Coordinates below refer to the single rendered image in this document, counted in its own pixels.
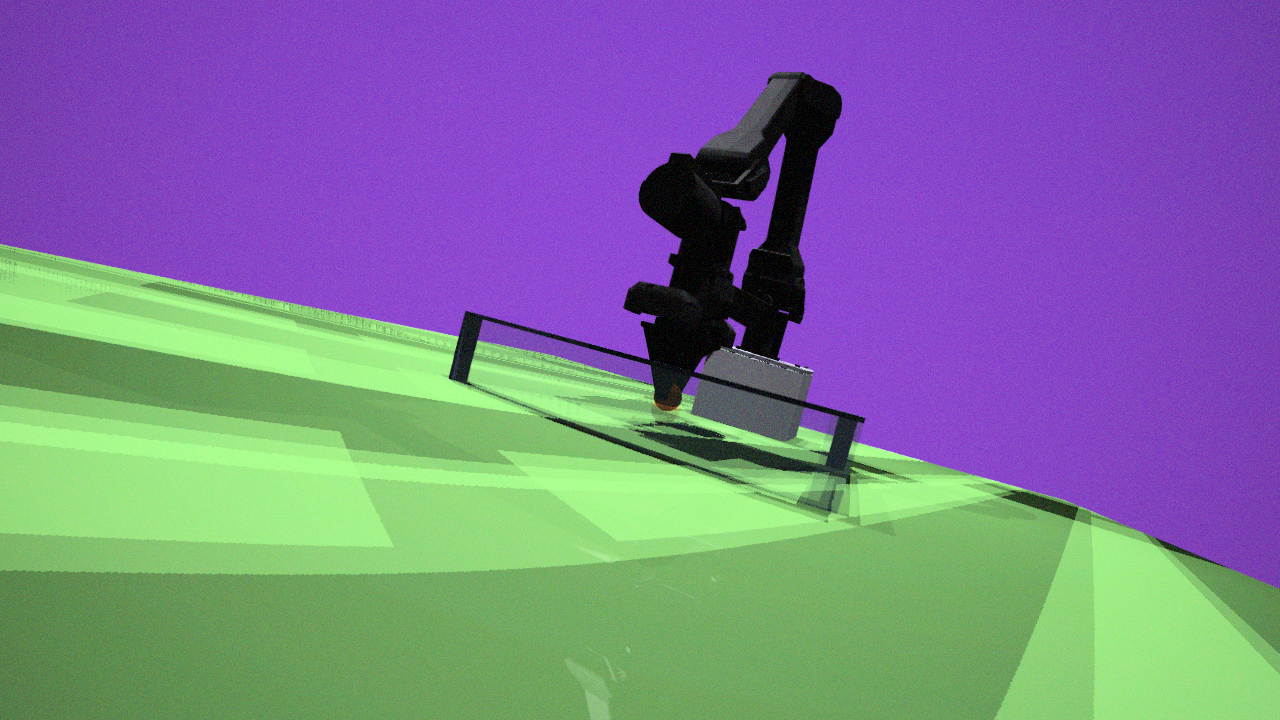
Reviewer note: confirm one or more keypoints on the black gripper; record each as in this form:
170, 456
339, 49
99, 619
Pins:
682, 335

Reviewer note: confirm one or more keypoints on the low clear wall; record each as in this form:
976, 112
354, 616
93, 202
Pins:
786, 450

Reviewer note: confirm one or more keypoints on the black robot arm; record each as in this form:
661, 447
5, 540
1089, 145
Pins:
684, 196

